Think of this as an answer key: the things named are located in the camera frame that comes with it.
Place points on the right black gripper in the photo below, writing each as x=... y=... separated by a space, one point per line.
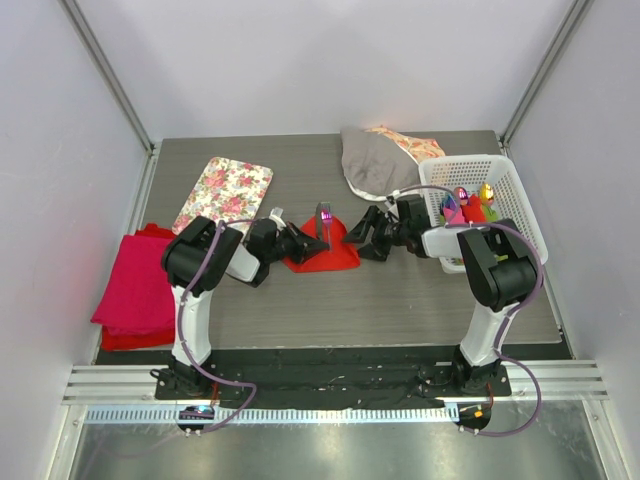
x=359 y=234

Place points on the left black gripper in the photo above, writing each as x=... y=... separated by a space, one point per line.
x=303 y=243

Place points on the red paper napkin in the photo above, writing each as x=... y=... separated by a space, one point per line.
x=341 y=256

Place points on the floral rectangular tray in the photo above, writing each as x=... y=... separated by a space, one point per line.
x=226 y=190

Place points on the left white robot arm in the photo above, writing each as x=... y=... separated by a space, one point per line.
x=196 y=261

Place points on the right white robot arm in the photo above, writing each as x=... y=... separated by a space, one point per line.
x=502 y=269

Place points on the pink napkin roll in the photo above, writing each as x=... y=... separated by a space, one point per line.
x=450 y=212

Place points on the grey cloth bag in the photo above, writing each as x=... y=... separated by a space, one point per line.
x=374 y=165

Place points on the white perforated plastic basket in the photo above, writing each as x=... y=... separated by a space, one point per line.
x=442 y=175

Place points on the orange floral cloth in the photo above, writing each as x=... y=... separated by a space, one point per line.
x=419 y=149

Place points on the gold iridescent spoon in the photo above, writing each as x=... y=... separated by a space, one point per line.
x=486 y=194

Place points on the magenta folded cloth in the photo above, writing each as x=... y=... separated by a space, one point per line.
x=135 y=285

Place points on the red folded cloth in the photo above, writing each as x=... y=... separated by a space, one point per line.
x=130 y=342

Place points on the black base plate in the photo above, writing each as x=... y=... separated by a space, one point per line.
x=400 y=377

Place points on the white slotted cable duct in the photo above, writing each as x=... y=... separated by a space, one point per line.
x=191 y=415

